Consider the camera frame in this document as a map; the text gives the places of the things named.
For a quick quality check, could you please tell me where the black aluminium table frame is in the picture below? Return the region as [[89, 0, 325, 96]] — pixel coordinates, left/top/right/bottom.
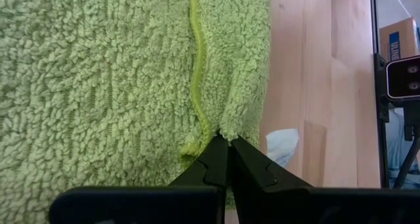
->
[[369, 0, 391, 189]]

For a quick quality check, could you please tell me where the green microfiber towel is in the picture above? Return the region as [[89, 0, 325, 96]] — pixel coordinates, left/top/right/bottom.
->
[[0, 0, 300, 224]]

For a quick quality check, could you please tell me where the person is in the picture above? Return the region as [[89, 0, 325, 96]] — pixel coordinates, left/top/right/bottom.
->
[[385, 107, 420, 189]]

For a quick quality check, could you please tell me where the brown cardboard box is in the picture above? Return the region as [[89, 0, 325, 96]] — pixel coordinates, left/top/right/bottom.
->
[[379, 16, 420, 62]]

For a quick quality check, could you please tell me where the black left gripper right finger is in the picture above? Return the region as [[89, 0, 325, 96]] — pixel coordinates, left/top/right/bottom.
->
[[230, 135, 420, 224]]

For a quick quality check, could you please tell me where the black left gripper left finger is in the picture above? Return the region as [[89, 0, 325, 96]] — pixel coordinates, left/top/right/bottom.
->
[[49, 134, 230, 224]]

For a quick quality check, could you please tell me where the black depth camera with stand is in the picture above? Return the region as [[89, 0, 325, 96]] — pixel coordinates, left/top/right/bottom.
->
[[385, 55, 420, 189]]

